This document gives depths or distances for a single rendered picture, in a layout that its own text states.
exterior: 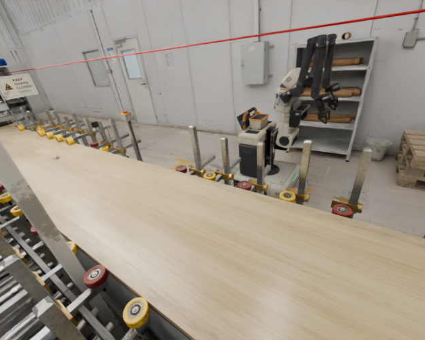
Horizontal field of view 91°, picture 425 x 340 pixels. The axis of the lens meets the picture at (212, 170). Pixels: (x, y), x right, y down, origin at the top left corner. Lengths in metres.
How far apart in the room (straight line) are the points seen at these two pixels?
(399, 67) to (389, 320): 3.23
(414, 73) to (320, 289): 3.25
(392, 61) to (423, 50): 0.28
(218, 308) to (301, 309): 0.25
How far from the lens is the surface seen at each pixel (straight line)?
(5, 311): 1.23
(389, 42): 3.70
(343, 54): 3.70
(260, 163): 1.28
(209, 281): 0.83
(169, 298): 0.83
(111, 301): 1.86
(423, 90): 3.81
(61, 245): 1.01
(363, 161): 1.16
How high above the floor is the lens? 1.60
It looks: 30 degrees down
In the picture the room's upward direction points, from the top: 7 degrees counter-clockwise
